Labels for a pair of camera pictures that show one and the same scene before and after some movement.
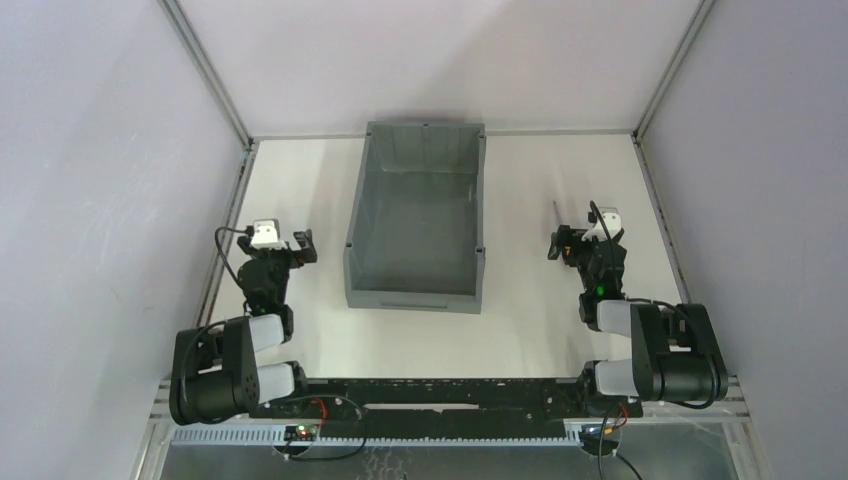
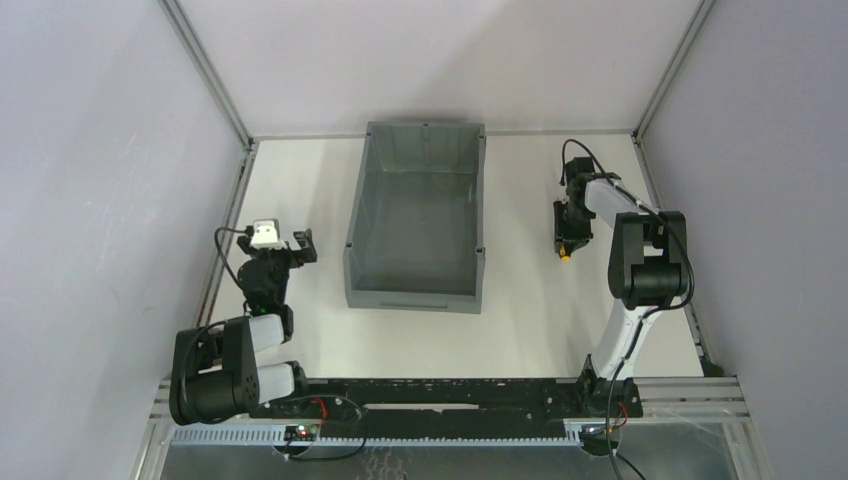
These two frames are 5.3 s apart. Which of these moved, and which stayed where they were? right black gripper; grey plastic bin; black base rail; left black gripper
Moved: right black gripper
Stayed: grey plastic bin; left black gripper; black base rail
